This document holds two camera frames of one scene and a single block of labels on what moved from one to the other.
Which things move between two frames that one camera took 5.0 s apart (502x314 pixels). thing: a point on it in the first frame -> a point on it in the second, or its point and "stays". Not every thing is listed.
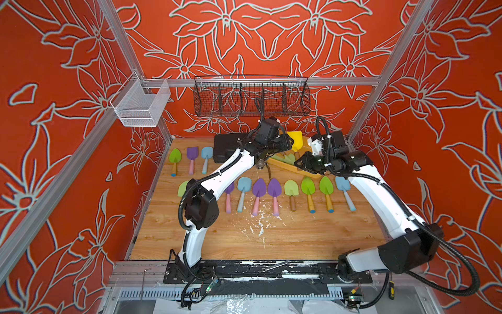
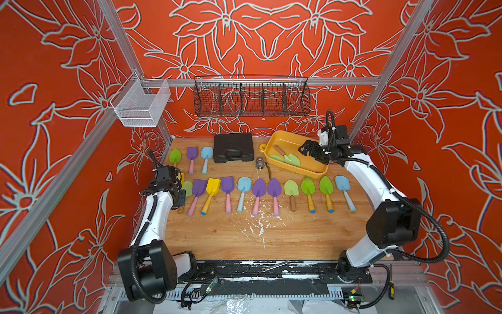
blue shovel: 206,153 stays
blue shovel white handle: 244,185 stays
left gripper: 285,144 -> 180,199
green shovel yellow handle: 326,186 stays
